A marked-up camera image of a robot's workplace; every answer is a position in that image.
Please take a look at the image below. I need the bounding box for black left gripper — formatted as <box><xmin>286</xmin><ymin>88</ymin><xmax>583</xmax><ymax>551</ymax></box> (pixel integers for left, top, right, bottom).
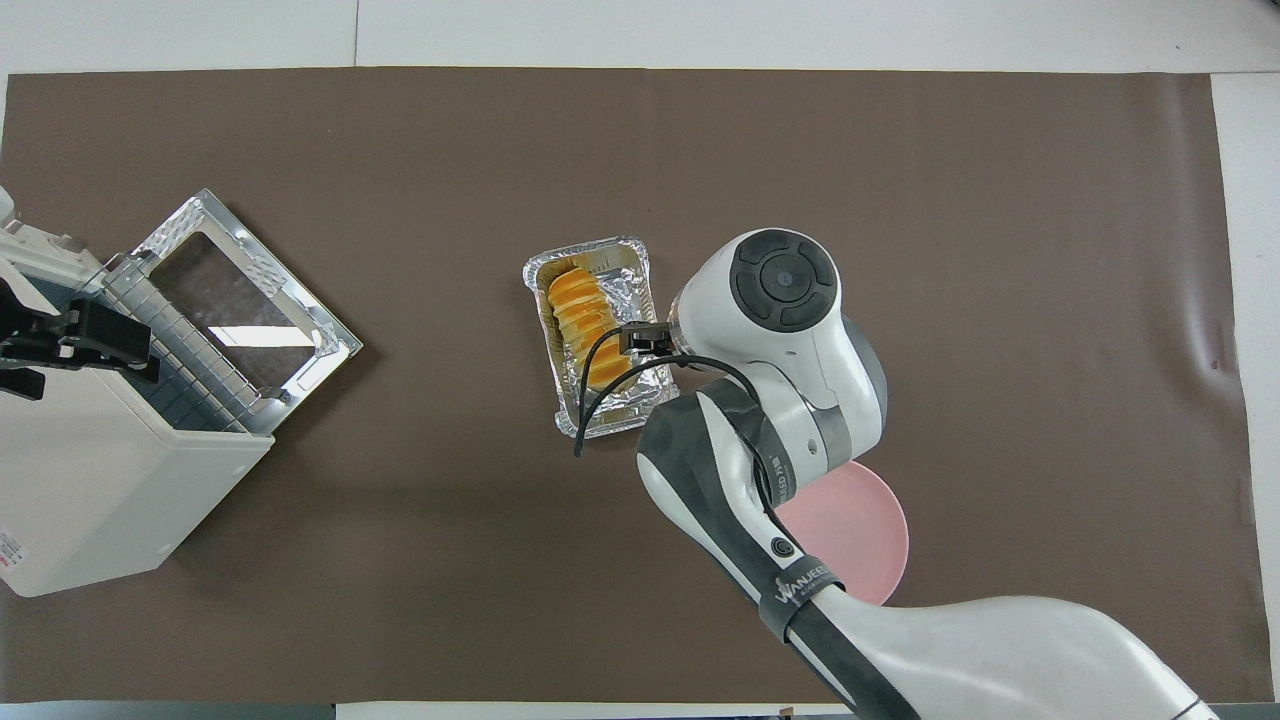
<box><xmin>0</xmin><ymin>282</ymin><xmax>161</xmax><ymax>401</ymax></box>

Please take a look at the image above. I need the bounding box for aluminium foil tray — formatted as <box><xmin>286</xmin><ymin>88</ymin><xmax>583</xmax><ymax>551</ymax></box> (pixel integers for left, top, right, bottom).
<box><xmin>522</xmin><ymin>236</ymin><xmax>681</xmax><ymax>439</ymax></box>

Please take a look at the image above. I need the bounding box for yellow sliced bread loaf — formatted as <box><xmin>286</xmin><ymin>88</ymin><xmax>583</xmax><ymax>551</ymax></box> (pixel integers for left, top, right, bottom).
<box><xmin>547</xmin><ymin>267</ymin><xmax>641</xmax><ymax>393</ymax></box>

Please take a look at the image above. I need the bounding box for cream toaster oven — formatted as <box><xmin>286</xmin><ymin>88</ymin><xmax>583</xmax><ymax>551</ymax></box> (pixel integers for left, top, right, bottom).
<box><xmin>0</xmin><ymin>225</ymin><xmax>276</xmax><ymax>599</ymax></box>

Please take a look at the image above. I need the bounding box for glass oven door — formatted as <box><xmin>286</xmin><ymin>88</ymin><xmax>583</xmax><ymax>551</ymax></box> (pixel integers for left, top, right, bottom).
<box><xmin>135</xmin><ymin>188</ymin><xmax>364</xmax><ymax>436</ymax></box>

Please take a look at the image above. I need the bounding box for pink round plate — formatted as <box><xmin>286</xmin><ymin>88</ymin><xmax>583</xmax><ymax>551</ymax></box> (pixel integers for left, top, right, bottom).
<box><xmin>775</xmin><ymin>460</ymin><xmax>910</xmax><ymax>607</ymax></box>

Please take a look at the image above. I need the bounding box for brown table mat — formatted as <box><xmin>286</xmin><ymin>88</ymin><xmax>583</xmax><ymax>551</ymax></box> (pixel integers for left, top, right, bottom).
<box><xmin>0</xmin><ymin>68</ymin><xmax>1271</xmax><ymax>703</ymax></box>

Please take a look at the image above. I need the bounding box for metal oven wire rack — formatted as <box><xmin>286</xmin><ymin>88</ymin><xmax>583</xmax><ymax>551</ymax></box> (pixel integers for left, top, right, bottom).
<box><xmin>100</xmin><ymin>255</ymin><xmax>273</xmax><ymax>433</ymax></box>

